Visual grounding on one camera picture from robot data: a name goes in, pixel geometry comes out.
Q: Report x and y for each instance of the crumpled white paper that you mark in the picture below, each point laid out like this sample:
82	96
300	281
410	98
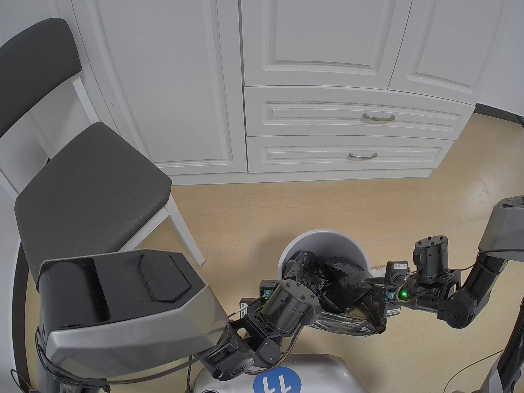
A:
378	269

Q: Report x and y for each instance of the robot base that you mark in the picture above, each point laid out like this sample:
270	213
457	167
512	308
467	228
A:
319	375

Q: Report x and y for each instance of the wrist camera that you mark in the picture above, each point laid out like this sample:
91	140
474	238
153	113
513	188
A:
268	287
382	297

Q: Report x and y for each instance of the white trash bin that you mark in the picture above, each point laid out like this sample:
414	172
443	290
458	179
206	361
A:
327	240

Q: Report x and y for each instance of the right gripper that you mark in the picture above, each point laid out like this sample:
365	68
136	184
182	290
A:
405	305

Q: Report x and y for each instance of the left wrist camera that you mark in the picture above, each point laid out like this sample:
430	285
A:
268	287

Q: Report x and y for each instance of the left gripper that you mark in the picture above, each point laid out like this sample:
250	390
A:
250	309

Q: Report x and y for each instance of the white wardrobe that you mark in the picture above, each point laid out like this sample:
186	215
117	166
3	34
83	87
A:
184	55

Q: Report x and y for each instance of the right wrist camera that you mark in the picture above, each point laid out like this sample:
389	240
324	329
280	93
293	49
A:
382	297

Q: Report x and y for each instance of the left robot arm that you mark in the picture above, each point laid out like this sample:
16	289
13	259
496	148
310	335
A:
123	301

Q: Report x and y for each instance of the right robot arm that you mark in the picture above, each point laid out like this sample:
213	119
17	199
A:
501	227

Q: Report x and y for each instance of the black plastic bag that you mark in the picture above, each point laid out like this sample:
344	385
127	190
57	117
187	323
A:
339	276

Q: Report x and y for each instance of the grey padded white chair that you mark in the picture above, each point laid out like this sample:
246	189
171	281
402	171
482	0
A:
90	186

